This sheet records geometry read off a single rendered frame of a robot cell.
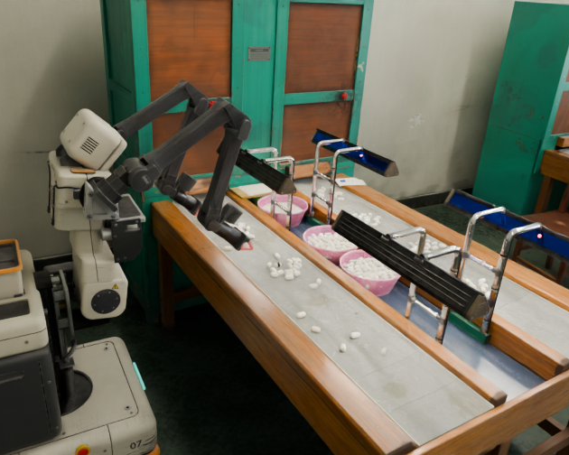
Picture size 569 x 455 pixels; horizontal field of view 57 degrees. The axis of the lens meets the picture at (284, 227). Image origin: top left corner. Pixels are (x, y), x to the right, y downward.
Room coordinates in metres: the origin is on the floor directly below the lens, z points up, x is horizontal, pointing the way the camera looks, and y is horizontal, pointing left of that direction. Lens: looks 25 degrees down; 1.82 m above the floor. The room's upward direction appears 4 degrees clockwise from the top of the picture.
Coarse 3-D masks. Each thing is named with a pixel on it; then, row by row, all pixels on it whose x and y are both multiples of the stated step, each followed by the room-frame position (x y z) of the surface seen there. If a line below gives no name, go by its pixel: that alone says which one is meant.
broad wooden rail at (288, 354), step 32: (160, 224) 2.37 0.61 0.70; (192, 224) 2.25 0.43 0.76; (192, 256) 2.01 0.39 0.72; (224, 256) 1.95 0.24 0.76; (224, 288) 1.74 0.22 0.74; (256, 288) 1.71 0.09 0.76; (224, 320) 1.75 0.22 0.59; (256, 320) 1.53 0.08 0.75; (288, 320) 1.52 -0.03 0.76; (256, 352) 1.52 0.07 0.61; (288, 352) 1.35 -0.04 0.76; (320, 352) 1.36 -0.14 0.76; (288, 384) 1.34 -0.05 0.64; (320, 384) 1.21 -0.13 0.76; (352, 384) 1.22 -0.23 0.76; (320, 416) 1.19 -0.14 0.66; (352, 416) 1.09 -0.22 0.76; (384, 416) 1.10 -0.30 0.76; (352, 448) 1.06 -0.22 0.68; (384, 448) 0.99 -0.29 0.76; (416, 448) 1.02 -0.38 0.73
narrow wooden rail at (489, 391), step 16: (256, 208) 2.49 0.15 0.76; (272, 224) 2.30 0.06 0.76; (288, 240) 2.15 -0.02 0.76; (304, 256) 2.03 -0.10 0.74; (320, 256) 2.00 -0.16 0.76; (336, 272) 1.88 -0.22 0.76; (352, 288) 1.76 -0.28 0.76; (368, 304) 1.67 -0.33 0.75; (384, 304) 1.66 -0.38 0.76; (400, 320) 1.56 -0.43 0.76; (416, 336) 1.47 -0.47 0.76; (432, 352) 1.40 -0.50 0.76; (448, 352) 1.40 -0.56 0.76; (448, 368) 1.34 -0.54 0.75; (464, 368) 1.32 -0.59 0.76; (480, 384) 1.25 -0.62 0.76; (496, 400) 1.19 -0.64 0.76
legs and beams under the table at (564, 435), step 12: (168, 264) 2.41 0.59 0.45; (168, 276) 2.41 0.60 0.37; (168, 288) 2.41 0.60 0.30; (192, 288) 2.51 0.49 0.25; (168, 300) 2.41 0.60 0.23; (180, 300) 2.46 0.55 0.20; (168, 312) 2.41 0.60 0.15; (168, 324) 2.41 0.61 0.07; (552, 420) 1.73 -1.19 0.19; (552, 432) 1.70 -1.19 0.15; (564, 432) 1.60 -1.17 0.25; (504, 444) 1.31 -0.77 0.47; (540, 444) 1.53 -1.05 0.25; (552, 444) 1.54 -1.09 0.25; (564, 444) 1.58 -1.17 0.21
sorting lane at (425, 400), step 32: (256, 224) 2.35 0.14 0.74; (256, 256) 2.01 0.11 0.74; (288, 256) 2.03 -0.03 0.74; (288, 288) 1.77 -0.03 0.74; (320, 288) 1.78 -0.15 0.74; (320, 320) 1.56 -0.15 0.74; (352, 320) 1.58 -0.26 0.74; (384, 320) 1.59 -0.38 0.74; (352, 352) 1.40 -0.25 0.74; (416, 352) 1.42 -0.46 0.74; (384, 384) 1.26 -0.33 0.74; (416, 384) 1.26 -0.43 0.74; (448, 384) 1.27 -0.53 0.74; (416, 416) 1.13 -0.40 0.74; (448, 416) 1.14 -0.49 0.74
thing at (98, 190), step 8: (112, 176) 1.55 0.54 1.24; (96, 184) 1.53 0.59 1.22; (104, 184) 1.52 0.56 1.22; (112, 184) 1.53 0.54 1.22; (120, 184) 1.53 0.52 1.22; (96, 192) 1.48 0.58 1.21; (104, 192) 1.51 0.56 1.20; (112, 192) 1.51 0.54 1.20; (120, 192) 1.54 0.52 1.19; (104, 200) 1.48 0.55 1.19; (112, 200) 1.51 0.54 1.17; (112, 208) 1.49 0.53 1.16
